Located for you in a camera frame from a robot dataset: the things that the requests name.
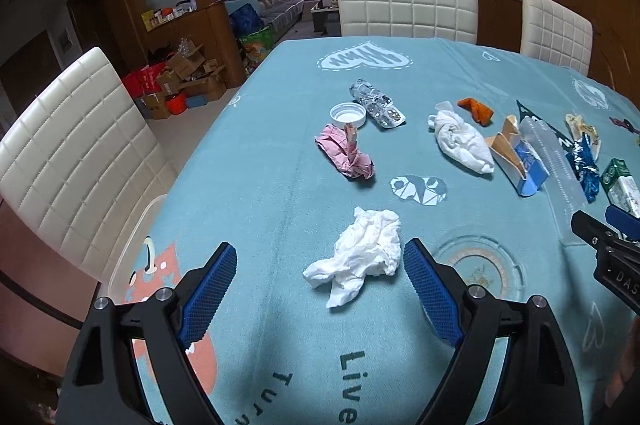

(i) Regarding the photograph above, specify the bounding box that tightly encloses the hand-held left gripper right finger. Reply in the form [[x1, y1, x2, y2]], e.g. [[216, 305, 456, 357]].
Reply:
[[404, 238, 586, 425]]

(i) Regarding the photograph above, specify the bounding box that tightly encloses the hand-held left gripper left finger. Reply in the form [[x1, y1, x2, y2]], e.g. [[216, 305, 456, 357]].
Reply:
[[57, 242, 238, 425]]

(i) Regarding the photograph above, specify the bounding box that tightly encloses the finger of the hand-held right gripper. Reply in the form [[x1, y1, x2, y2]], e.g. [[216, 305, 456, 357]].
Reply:
[[605, 204, 640, 240], [571, 210, 627, 251]]

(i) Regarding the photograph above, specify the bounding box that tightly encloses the clear plastic bin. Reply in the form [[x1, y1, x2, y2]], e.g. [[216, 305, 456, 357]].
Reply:
[[107, 194, 169, 306]]

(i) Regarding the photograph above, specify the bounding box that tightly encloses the torn brown blue carton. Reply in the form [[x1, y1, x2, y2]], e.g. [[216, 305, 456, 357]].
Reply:
[[484, 115, 550, 197]]

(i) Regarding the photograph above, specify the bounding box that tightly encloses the pink wrapper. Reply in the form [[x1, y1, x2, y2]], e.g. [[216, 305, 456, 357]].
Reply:
[[314, 124, 376, 180]]

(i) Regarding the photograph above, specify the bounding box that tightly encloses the person's right forearm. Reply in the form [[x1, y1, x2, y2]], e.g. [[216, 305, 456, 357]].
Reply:
[[602, 312, 640, 425]]

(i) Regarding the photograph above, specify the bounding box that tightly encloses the green white carton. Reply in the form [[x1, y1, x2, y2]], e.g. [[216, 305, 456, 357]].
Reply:
[[600, 158, 640, 218]]

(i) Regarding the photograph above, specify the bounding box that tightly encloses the blue foil wrapper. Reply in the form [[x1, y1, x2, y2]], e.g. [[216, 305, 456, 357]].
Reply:
[[565, 138, 601, 203]]

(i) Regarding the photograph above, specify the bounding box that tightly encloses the clear plastic bottle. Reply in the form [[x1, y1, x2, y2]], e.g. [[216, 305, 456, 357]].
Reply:
[[518, 116, 590, 247]]

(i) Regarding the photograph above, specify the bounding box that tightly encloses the beige crumpled wrapper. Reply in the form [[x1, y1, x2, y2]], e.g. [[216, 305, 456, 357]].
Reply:
[[565, 114, 604, 147]]

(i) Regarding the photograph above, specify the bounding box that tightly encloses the teal printed tablecloth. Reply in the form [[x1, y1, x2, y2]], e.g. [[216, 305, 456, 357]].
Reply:
[[107, 36, 640, 425]]

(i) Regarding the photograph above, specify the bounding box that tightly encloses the wadded white tissue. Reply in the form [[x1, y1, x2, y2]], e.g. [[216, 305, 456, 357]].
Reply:
[[427, 101, 496, 175]]

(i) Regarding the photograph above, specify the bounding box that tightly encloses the orange peel piece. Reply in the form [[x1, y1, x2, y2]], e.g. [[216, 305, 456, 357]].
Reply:
[[457, 98, 495, 126]]

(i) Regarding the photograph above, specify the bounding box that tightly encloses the white quilted chair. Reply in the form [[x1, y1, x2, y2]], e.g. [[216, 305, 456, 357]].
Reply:
[[0, 46, 178, 283], [520, 0, 594, 77], [335, 0, 479, 45]]

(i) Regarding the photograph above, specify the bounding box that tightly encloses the crushed silver foil pack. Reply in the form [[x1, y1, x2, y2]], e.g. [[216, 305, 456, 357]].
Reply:
[[349, 78, 407, 131]]

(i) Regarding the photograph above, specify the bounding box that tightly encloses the white plastic lid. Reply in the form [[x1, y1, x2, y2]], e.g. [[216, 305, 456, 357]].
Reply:
[[330, 103, 367, 129]]

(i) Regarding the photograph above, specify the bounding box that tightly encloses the red bag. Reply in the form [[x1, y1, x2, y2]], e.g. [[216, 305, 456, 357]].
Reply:
[[122, 62, 168, 100]]

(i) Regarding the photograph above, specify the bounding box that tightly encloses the pile of cardboard boxes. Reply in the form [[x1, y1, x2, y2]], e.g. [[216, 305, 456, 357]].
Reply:
[[135, 44, 228, 121]]

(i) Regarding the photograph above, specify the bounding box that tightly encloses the wooden sideboard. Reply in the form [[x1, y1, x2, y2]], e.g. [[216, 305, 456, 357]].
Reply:
[[475, 0, 524, 52]]

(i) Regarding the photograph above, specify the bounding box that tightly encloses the colourful printed bag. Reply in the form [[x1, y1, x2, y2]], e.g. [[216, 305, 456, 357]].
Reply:
[[238, 30, 277, 72]]

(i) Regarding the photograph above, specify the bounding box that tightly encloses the wooden partition counter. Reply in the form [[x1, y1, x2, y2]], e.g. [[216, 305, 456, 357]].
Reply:
[[141, 0, 247, 92]]

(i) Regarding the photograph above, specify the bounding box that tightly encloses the blue bag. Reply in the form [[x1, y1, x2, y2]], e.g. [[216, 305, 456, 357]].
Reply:
[[229, 2, 264, 36]]

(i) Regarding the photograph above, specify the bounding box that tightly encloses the grey sofa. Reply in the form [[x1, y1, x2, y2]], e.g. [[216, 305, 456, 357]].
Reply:
[[220, 0, 306, 38]]

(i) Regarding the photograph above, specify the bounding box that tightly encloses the coffee table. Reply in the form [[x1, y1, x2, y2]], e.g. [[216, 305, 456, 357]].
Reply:
[[310, 0, 342, 35]]

